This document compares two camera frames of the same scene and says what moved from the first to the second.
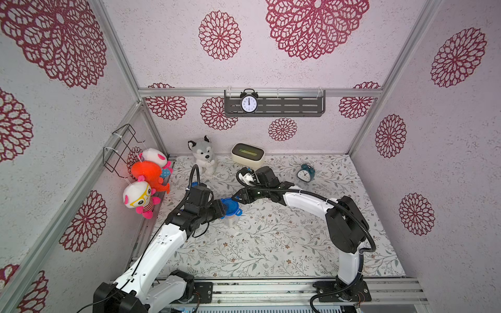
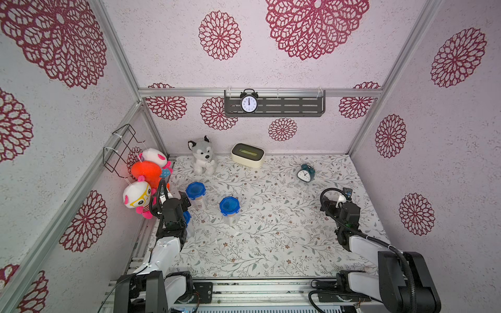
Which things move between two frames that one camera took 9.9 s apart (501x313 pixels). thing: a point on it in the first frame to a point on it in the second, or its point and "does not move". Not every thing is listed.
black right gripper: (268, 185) to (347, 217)
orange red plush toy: (152, 173) does not move
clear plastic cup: (230, 220) does not move
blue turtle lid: (231, 207) does not move
